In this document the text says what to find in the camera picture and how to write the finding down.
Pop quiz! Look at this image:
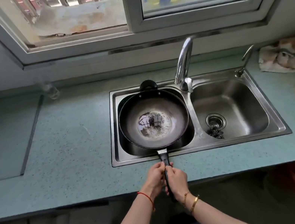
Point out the person's left hand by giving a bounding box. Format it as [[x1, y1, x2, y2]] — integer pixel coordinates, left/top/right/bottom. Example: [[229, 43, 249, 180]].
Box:
[[136, 160, 179, 202]]

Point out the person's right hand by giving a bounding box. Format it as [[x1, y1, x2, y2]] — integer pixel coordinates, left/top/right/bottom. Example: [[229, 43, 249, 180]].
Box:
[[162, 163, 192, 203]]

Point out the black wok with handle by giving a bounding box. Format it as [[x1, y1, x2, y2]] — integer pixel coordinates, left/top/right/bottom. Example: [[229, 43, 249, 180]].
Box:
[[112, 74, 204, 210]]

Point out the person's right forearm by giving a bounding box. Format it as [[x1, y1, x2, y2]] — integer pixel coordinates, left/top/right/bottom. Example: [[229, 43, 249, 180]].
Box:
[[181, 181, 259, 224]]

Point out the sink drain strainer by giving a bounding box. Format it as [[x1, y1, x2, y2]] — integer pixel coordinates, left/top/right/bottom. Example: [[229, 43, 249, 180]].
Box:
[[204, 111, 228, 132]]

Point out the stainless steel double sink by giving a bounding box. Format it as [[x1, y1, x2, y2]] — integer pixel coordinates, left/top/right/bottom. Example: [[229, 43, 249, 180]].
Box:
[[99, 60, 293, 168]]

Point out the chrome kitchen faucet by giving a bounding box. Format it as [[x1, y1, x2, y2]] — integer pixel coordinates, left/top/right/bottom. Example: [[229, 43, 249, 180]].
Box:
[[167, 36, 203, 95]]

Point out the small chrome tap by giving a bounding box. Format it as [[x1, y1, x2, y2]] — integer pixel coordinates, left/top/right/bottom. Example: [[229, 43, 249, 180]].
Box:
[[230, 44, 260, 79]]

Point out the clear drinking glass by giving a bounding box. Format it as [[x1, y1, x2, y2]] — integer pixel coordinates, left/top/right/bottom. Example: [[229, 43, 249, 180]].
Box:
[[34, 73, 61, 103]]

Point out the crumpled patterned dish cloth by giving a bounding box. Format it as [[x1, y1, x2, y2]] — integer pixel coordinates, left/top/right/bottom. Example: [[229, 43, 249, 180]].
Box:
[[255, 36, 295, 79]]

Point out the thin gold chain bracelet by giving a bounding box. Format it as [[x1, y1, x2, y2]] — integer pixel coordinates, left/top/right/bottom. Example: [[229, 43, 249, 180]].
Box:
[[181, 191, 193, 207]]

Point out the red string bracelet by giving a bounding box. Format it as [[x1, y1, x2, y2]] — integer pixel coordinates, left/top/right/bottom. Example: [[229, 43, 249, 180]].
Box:
[[137, 189, 156, 214]]

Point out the gold bangle bracelet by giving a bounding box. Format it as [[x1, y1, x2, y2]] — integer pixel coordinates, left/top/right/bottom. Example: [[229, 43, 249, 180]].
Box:
[[187, 195, 202, 214]]

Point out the white window frame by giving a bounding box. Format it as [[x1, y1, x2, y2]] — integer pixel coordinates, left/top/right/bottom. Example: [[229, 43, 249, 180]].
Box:
[[0, 0, 295, 75]]

